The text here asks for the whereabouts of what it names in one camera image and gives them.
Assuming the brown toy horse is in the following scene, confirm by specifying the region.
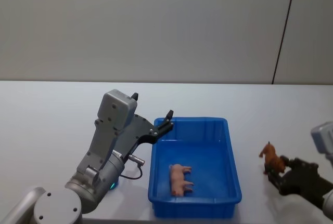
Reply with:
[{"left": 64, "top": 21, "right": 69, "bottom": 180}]
[{"left": 258, "top": 141, "right": 287, "bottom": 175}]

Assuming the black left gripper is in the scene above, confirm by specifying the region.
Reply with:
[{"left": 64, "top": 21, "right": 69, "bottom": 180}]
[{"left": 113, "top": 92, "right": 175, "bottom": 163}]

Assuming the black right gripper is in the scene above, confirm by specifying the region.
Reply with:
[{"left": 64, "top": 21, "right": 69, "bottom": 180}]
[{"left": 267, "top": 155, "right": 333, "bottom": 209}]

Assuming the pink toy pig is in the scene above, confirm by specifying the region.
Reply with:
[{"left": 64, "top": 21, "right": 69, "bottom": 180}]
[{"left": 169, "top": 163, "right": 195, "bottom": 197}]

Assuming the thin dark gripper cable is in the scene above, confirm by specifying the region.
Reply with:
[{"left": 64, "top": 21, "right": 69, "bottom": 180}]
[{"left": 120, "top": 154, "right": 145, "bottom": 180}]

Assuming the blue plastic bin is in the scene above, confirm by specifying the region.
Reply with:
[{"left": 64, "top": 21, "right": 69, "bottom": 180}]
[{"left": 147, "top": 116, "right": 243, "bottom": 219}]

